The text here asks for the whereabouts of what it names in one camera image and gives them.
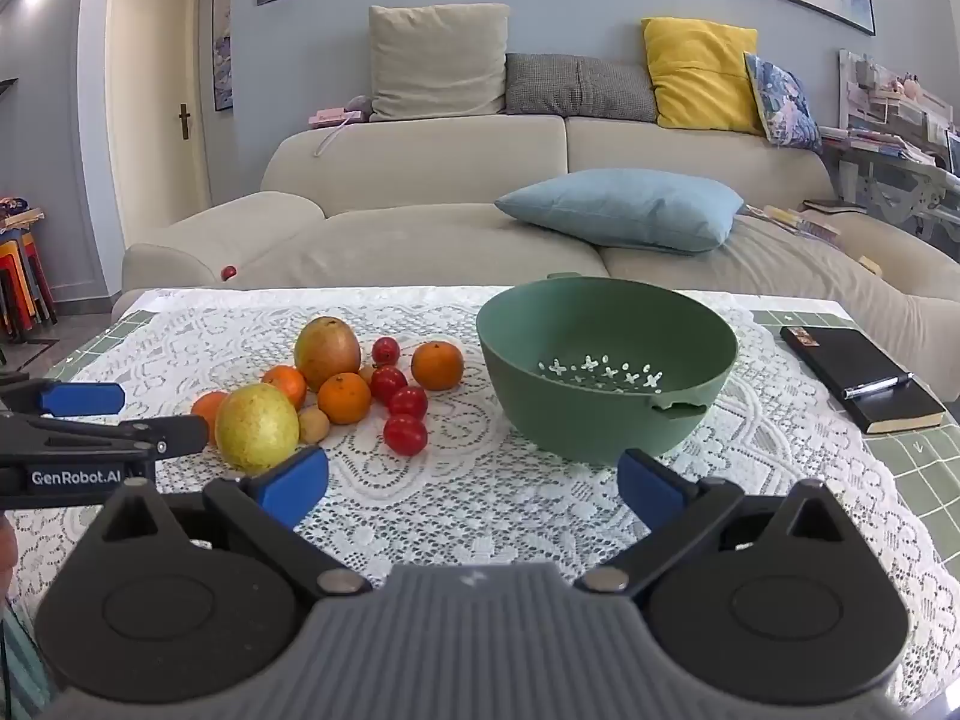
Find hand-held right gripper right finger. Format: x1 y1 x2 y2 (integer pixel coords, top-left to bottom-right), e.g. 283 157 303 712
574 448 863 599

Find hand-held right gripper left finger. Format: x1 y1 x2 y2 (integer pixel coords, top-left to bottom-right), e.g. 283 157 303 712
79 444 374 601

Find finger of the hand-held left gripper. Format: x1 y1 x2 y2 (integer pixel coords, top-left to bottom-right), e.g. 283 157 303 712
0 379 126 417
0 412 211 464

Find orange mandarin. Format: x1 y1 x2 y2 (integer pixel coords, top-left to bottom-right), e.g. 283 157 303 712
260 365 308 411
190 391 230 445
411 341 464 392
317 373 373 425

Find yellow-green pear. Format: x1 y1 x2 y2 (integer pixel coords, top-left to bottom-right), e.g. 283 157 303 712
216 383 301 473

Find green colander bowl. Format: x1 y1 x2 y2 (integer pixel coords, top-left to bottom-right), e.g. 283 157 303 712
476 272 740 466

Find red-green mango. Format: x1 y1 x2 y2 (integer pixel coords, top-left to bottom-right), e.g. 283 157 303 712
294 317 362 392

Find stack of coloured stools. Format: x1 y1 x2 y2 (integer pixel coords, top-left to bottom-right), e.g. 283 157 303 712
0 229 57 342

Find white lace tablecloth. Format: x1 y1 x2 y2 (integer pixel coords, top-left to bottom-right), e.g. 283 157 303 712
0 285 960 698

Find teal striped cloth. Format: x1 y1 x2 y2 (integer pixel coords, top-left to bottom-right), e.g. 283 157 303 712
0 600 57 720

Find black notebook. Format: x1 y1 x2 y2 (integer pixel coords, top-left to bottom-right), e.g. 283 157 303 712
780 325 947 436

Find black pen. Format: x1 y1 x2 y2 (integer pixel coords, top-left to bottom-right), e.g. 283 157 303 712
841 373 914 400

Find light blue pillow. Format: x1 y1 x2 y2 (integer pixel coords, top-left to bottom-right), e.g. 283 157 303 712
495 169 745 254

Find pile of books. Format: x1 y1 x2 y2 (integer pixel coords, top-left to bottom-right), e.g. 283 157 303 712
742 202 841 245

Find cream door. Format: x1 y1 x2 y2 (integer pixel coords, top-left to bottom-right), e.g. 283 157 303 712
105 0 211 248

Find beige sofa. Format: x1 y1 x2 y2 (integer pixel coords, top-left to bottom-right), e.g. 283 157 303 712
112 112 960 421

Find blue floral cushion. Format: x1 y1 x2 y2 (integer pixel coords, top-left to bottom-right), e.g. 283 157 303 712
744 51 824 152

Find grey checked cushion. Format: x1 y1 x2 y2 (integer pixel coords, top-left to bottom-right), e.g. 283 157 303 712
505 52 659 123

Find yellow cushion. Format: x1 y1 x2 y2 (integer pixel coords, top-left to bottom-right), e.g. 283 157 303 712
641 17 766 136

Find white cluttered desk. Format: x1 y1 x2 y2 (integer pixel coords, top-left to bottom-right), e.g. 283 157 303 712
817 49 960 241

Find beige cushion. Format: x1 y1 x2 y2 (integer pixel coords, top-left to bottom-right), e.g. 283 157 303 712
367 4 511 123

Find narrow wall poster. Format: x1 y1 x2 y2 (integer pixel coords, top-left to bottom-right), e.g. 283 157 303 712
212 0 235 112

